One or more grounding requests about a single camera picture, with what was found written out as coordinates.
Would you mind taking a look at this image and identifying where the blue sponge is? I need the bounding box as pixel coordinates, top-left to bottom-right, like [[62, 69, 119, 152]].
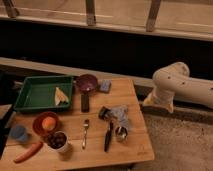
[[99, 80, 111, 93]]

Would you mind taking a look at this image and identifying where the wooden table board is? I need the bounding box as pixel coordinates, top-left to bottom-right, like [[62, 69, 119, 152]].
[[0, 78, 154, 171]]

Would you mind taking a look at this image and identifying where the black handled knife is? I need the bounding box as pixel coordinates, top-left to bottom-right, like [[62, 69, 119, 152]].
[[104, 121, 113, 152]]

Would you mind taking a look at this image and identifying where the orange carrot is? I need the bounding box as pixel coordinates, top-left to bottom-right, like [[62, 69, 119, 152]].
[[14, 141, 43, 163]]

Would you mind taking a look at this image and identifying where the clear plastic bag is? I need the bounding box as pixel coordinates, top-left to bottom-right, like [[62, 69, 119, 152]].
[[98, 105, 129, 129]]

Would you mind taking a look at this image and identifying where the blue plastic cup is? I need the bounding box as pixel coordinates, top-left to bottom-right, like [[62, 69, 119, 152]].
[[9, 125, 28, 142]]

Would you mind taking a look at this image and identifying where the small metal cup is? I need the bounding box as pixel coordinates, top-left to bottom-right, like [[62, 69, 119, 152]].
[[115, 126, 128, 142]]

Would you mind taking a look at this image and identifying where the maroon pan with black handle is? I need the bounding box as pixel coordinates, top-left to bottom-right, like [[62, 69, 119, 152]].
[[76, 74, 98, 113]]

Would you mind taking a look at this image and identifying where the white cup with dark grapes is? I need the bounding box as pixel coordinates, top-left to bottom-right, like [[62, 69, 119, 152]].
[[47, 131, 69, 153]]

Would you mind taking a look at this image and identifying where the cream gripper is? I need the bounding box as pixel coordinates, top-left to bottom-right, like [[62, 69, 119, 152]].
[[142, 91, 174, 113]]

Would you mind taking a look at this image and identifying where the silver metal fork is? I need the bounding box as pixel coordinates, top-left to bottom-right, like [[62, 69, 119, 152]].
[[82, 119, 90, 150]]

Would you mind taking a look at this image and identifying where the red bowl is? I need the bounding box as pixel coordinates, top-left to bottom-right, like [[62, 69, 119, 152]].
[[32, 111, 60, 136]]

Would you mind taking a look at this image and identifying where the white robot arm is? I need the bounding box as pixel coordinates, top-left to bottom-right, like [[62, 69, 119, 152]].
[[143, 62, 213, 113]]

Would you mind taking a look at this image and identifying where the green plastic tray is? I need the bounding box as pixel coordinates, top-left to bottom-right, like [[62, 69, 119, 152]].
[[14, 75, 73, 113]]

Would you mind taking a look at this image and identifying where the orange fruit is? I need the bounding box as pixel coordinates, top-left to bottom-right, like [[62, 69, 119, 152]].
[[42, 117, 56, 131]]

